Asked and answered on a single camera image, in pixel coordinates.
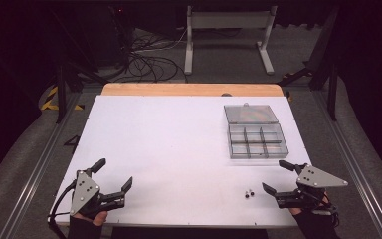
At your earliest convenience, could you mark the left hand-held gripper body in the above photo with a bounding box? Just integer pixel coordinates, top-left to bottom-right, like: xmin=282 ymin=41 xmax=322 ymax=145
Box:
xmin=69 ymin=168 xmax=127 ymax=221

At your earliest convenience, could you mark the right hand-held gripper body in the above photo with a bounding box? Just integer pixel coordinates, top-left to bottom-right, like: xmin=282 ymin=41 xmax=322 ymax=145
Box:
xmin=274 ymin=163 xmax=349 ymax=211

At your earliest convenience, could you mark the clear plastic compartment box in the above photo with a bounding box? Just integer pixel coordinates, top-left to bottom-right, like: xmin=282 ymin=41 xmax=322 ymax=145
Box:
xmin=223 ymin=103 xmax=289 ymax=160

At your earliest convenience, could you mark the person's right hand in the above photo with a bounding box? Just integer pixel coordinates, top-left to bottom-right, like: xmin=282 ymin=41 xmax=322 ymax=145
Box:
xmin=287 ymin=191 xmax=331 ymax=217

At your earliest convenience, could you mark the person's left hand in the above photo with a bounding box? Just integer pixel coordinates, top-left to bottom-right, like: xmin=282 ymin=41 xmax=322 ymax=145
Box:
xmin=72 ymin=210 xmax=109 ymax=227

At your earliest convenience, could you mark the person's dark clothed lap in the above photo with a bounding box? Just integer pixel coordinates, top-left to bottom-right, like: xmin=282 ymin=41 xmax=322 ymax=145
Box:
xmin=109 ymin=227 xmax=269 ymax=239

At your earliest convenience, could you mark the yellow black hazard tape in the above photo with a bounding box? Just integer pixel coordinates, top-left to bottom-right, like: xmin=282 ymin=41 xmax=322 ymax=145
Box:
xmin=40 ymin=86 xmax=86 ymax=112

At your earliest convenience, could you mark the black tripod stand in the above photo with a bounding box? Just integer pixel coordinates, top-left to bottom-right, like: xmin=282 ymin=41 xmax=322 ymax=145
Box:
xmin=48 ymin=8 xmax=108 ymax=124

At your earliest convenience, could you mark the black metal stand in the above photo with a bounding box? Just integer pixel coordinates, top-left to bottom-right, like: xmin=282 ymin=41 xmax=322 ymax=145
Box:
xmin=277 ymin=4 xmax=342 ymax=122

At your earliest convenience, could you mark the white metal stand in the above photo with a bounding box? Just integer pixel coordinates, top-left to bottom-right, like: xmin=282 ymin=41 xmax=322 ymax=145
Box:
xmin=183 ymin=4 xmax=279 ymax=76

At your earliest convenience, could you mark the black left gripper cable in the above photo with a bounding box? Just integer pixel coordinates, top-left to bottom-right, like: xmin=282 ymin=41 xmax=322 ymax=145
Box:
xmin=47 ymin=180 xmax=78 ymax=239

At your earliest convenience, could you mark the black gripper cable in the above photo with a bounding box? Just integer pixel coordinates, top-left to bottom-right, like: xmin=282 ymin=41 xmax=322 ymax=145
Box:
xmin=47 ymin=180 xmax=78 ymax=239
xmin=311 ymin=197 xmax=341 ymax=230

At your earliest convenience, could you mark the black triangular bracket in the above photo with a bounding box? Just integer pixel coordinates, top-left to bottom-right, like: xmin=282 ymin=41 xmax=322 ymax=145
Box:
xmin=63 ymin=134 xmax=82 ymax=147

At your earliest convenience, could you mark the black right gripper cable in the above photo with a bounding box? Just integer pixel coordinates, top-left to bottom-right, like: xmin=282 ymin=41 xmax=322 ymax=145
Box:
xmin=311 ymin=197 xmax=341 ymax=230

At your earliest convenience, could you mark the aluminium floor rail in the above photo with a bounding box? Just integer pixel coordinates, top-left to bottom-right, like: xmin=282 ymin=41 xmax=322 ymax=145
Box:
xmin=0 ymin=92 xmax=83 ymax=239
xmin=312 ymin=89 xmax=382 ymax=239

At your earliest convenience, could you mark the bundle of black floor cables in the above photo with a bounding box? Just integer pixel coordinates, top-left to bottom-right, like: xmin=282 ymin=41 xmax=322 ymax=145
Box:
xmin=122 ymin=28 xmax=189 ymax=84

